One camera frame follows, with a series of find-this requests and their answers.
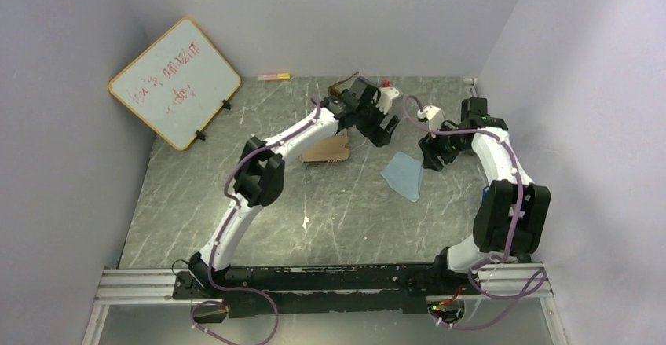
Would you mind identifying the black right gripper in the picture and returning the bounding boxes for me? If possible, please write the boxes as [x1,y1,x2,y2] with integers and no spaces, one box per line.
[419,119,470,171]

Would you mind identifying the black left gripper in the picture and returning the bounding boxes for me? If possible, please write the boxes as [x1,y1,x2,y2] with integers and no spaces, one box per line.
[355,98,400,148]

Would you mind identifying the light blue cloth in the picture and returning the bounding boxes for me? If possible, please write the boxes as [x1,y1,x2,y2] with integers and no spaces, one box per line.
[381,152,423,203]

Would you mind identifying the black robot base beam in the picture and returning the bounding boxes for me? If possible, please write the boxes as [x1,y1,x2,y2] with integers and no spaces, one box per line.
[172,257,479,318]

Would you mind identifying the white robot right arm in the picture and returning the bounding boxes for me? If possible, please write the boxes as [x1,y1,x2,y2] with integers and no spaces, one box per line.
[417,97,551,294]

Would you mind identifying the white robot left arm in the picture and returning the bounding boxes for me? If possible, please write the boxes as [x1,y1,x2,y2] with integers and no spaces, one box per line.
[188,77,401,298]

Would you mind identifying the brown sunglasses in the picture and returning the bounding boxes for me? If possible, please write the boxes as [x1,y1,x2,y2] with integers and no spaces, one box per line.
[328,71,359,97]

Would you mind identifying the pink yellow marker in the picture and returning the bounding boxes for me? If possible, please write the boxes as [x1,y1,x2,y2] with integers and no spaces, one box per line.
[258,73,291,81]

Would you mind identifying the yellow framed whiteboard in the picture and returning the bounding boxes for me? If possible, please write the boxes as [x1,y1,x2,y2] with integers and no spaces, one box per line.
[108,17,241,151]

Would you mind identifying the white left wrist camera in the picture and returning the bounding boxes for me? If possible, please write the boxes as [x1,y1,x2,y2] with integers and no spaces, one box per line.
[376,79,402,115]

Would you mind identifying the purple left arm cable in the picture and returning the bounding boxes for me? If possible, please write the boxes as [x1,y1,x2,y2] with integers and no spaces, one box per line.
[190,97,280,345]

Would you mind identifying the aluminium frame rail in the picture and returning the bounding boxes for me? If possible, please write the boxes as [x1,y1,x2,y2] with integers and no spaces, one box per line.
[83,263,568,344]

